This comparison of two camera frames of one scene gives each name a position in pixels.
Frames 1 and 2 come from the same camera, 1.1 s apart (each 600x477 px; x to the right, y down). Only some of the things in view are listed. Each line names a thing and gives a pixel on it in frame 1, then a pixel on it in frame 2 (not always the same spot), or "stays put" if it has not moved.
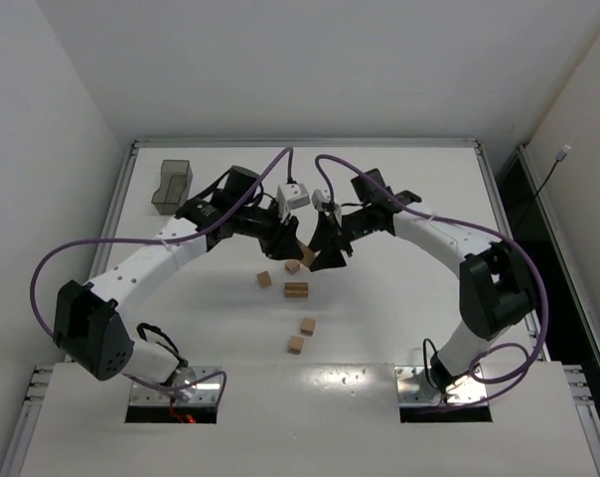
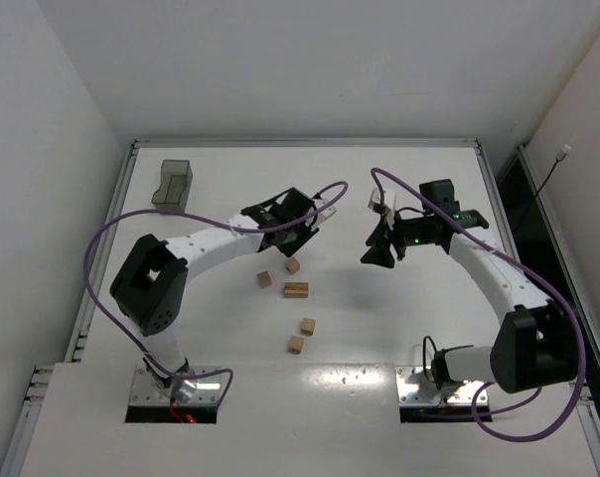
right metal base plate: x=414 y=388 stays put
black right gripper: x=335 y=236 -> x=394 y=243
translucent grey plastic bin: x=176 y=180 stays put
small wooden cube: x=295 y=345 stays put
